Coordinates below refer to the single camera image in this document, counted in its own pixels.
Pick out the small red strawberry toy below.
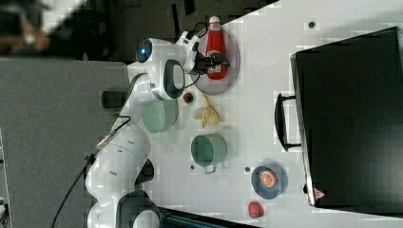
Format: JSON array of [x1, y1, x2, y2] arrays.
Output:
[[183, 92, 194, 104]]

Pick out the black post upper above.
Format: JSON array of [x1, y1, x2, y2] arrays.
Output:
[[101, 91, 127, 108]]

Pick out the orange slice toy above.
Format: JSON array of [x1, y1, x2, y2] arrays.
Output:
[[259, 171, 278, 188]]

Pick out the green perforated colander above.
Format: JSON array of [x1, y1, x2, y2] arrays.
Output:
[[142, 100, 178, 134]]

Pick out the plush peeled banana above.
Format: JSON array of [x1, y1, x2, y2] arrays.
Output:
[[193, 95, 220, 127]]

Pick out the round grey plate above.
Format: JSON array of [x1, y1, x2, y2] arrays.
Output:
[[195, 28, 240, 96]]

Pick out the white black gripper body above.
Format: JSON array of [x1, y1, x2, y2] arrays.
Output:
[[175, 31, 207, 75]]

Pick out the black toaster oven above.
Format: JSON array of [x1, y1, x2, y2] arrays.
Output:
[[290, 27, 403, 218]]

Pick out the large red strawberry toy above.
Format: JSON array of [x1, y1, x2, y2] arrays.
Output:
[[248, 201, 264, 219]]

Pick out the blue bowl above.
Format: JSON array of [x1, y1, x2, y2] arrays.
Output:
[[251, 162, 288, 200]]

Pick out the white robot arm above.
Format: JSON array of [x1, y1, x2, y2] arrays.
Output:
[[85, 33, 229, 228]]

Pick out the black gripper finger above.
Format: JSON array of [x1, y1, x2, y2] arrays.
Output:
[[207, 62, 230, 70], [208, 52, 228, 63]]

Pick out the green metal cup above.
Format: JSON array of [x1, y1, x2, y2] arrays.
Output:
[[191, 133, 227, 175]]

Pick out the red plush ketchup bottle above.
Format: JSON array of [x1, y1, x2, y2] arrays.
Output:
[[205, 16, 227, 80]]

